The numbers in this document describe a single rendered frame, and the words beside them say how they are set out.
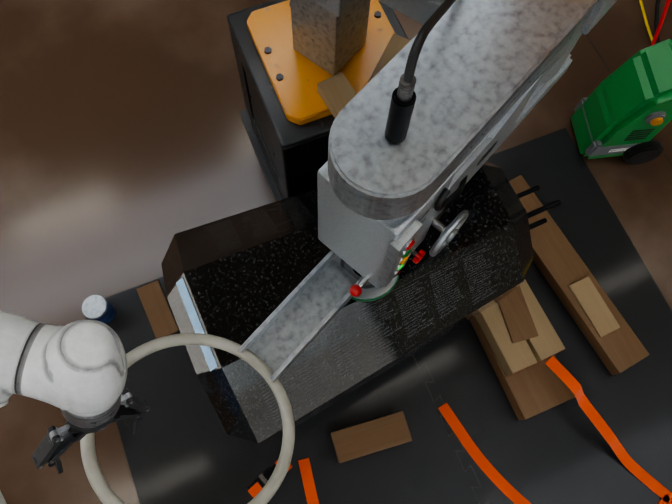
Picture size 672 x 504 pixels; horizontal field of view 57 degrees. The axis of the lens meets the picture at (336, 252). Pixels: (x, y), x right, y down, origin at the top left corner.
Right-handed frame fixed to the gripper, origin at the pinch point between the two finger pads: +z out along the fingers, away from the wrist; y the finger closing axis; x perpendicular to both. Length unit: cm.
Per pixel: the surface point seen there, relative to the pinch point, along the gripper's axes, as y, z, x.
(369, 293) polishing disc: 89, 31, 11
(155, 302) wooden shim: 61, 125, 82
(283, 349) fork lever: 53, 24, 6
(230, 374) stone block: 48, 56, 17
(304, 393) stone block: 68, 64, 2
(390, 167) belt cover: 59, -44, 6
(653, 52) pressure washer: 251, -3, 35
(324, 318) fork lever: 63, 16, 6
